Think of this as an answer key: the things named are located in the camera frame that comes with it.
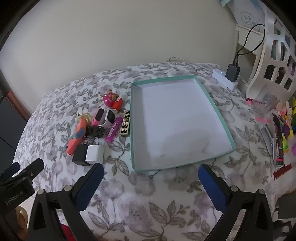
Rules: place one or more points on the white lattice shelf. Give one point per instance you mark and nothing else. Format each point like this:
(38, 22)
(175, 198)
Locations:
(270, 53)

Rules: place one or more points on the clear plastic cup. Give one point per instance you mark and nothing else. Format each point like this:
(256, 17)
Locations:
(264, 103)

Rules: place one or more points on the black toy car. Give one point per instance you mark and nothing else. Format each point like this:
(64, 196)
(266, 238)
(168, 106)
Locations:
(94, 132)

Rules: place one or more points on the silver metal clip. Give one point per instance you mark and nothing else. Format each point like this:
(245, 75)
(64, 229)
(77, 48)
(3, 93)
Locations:
(267, 139)

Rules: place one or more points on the cream hair clip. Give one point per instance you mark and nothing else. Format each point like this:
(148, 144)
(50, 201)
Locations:
(83, 116)

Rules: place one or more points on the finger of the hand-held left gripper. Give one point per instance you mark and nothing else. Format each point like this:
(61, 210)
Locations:
(10, 170)
(34, 168)

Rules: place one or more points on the black power adapter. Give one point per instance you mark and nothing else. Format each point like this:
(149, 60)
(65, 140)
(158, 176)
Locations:
(232, 72)

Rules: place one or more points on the white charger plug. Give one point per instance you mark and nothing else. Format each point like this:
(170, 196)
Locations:
(94, 157)

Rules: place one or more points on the black pen pack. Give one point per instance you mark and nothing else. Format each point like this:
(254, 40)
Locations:
(278, 141)

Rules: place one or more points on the white power strip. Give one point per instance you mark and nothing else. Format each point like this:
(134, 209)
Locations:
(223, 78)

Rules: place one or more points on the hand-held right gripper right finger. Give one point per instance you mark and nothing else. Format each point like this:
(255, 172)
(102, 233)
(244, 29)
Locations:
(212, 187)

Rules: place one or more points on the purple lighter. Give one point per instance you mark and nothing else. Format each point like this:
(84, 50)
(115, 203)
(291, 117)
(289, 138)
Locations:
(113, 129)

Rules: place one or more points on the black charger plug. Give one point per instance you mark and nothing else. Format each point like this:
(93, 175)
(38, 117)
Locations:
(79, 154)

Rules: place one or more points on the dark cabinet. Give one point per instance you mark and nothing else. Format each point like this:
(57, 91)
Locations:
(9, 129)

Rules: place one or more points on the pile of colourful toys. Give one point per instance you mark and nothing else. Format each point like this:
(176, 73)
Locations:
(289, 122)

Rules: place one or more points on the orange and blue toy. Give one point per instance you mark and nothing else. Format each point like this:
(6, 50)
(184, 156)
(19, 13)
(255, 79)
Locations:
(79, 129)

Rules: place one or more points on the floral fleece blanket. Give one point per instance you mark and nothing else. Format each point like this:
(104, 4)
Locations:
(143, 197)

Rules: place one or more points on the beige tape roll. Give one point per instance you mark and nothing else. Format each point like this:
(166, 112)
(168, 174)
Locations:
(21, 214)

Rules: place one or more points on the teal shallow cardboard tray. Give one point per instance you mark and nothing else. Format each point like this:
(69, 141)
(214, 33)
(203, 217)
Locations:
(175, 122)

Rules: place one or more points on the pink and white smartwatch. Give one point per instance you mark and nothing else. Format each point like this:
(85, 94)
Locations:
(104, 117)

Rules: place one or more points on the brown wooden frame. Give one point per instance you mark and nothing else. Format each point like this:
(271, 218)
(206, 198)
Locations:
(13, 97)

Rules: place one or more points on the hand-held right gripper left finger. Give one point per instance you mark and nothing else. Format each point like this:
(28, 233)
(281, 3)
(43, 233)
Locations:
(90, 185)

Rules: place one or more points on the pink doll toy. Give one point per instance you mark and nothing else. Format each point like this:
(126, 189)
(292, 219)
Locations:
(108, 96)

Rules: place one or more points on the white printed fabric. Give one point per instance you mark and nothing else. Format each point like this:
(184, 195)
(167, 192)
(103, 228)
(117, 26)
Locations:
(248, 18)

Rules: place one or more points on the red zigzag ribbon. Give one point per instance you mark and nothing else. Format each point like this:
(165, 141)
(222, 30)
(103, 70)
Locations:
(284, 172)

